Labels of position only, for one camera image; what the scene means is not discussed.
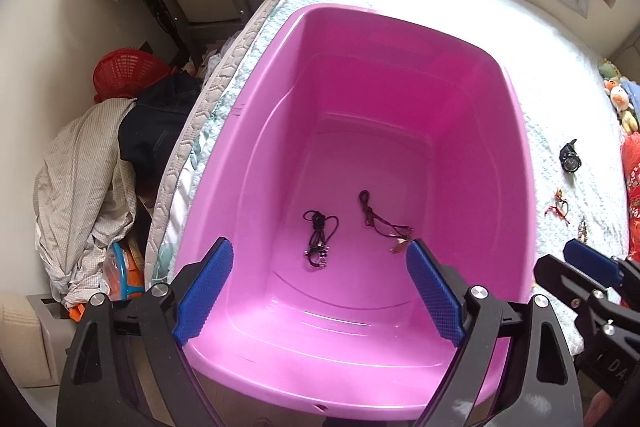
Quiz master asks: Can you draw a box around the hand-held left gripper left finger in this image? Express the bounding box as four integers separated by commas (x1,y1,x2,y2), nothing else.
56,237,236,427

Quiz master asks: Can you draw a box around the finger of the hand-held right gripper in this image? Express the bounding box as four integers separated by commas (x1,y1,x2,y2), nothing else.
563,239,640,303
532,254,626,338

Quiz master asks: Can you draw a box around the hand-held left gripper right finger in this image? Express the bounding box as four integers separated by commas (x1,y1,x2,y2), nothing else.
405,238,585,427

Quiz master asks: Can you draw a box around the pink plastic tub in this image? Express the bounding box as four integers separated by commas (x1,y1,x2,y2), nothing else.
172,3,543,415

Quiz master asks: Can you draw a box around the red patterned pillow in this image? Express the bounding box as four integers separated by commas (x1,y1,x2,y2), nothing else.
620,132,640,260

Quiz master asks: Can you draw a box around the orange and blue plastic toy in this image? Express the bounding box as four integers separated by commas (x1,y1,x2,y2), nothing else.
102,242,146,308

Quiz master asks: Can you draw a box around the black wrist watch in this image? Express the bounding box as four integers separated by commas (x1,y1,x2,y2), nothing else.
559,138,583,174

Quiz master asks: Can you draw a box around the small white orange plush toy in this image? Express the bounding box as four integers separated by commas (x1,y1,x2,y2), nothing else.
605,79,632,112

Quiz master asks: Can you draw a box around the blue cloth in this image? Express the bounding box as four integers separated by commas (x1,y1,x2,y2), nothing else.
620,79,640,108

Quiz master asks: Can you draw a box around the beige checked cloth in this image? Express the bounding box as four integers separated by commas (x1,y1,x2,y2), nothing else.
34,99,138,308

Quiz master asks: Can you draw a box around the dark navy jacket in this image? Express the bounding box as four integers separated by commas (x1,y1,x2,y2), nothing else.
117,72,201,208

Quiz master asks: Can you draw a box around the beige cabinet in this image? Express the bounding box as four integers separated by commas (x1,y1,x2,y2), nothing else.
0,289,60,388

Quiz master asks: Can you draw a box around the grey quilted mattress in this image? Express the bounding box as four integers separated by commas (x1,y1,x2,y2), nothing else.
145,0,311,293

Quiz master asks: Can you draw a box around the red plastic basket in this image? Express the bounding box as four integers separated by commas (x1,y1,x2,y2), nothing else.
92,48,171,104

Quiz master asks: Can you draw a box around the brown cord necklace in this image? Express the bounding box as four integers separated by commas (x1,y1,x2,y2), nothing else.
357,190,416,253

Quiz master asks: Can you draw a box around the black cord necklace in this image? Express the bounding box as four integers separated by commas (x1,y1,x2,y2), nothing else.
301,210,337,269

